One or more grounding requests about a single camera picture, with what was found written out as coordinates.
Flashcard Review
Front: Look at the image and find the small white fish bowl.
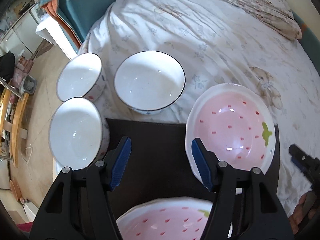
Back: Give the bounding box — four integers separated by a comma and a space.
56, 53, 106, 102
49, 98, 110, 170

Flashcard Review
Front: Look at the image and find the pink strawberry plate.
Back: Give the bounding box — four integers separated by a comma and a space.
185, 83, 276, 179
117, 197, 213, 240

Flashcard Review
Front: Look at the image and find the large white bowl black rim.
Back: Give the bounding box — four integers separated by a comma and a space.
114, 50, 186, 115

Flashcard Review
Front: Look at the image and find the person's right hand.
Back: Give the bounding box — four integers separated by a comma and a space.
289, 191, 319, 238

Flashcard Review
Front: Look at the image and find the black rectangular mat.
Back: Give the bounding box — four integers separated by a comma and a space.
104, 117, 280, 240

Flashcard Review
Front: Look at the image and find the wooden shelf rack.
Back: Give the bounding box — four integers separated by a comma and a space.
1, 77, 29, 168

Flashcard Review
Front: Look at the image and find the teal mattress edge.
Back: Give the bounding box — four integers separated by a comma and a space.
293, 12, 319, 68

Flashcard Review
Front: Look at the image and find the white floral bed sheet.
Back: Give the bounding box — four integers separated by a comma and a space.
79, 0, 319, 215

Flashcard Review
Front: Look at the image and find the white cabinet unit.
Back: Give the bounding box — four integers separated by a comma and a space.
1, 4, 43, 59

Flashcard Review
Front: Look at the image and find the white bedside cabinet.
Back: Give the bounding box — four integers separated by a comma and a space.
35, 16, 77, 60

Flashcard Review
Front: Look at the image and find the teal orange folded blanket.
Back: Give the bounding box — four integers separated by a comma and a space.
39, 0, 116, 51

